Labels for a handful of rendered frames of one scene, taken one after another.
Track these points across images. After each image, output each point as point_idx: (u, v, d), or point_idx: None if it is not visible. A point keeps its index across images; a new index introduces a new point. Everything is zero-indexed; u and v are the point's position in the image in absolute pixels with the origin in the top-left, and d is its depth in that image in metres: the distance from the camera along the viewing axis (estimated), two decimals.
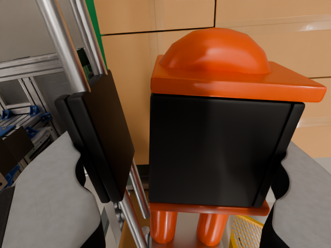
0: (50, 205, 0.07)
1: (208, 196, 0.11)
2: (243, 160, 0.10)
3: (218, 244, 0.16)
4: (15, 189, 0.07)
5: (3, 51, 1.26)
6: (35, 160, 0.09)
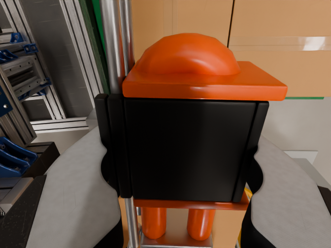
0: (76, 197, 0.07)
1: (187, 192, 0.12)
2: (216, 157, 0.11)
3: (208, 239, 0.17)
4: (46, 177, 0.08)
5: None
6: (66, 152, 0.09)
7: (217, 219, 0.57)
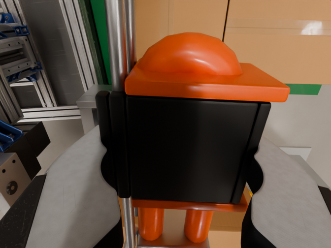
0: (75, 197, 0.07)
1: (186, 193, 0.12)
2: (217, 158, 0.11)
3: (205, 241, 0.17)
4: (46, 177, 0.08)
5: None
6: (65, 151, 0.09)
7: None
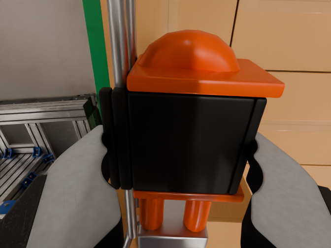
0: (76, 197, 0.07)
1: (186, 184, 0.12)
2: (215, 151, 0.11)
3: (203, 230, 0.18)
4: (47, 177, 0.08)
5: (10, 89, 1.29)
6: (66, 151, 0.09)
7: (220, 243, 0.43)
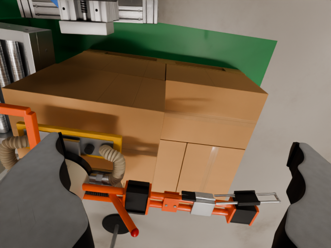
0: (34, 212, 0.06)
1: (235, 216, 0.64)
2: (242, 220, 0.65)
3: (210, 214, 0.66)
4: None
5: None
6: (15, 166, 0.08)
7: (137, 172, 0.91)
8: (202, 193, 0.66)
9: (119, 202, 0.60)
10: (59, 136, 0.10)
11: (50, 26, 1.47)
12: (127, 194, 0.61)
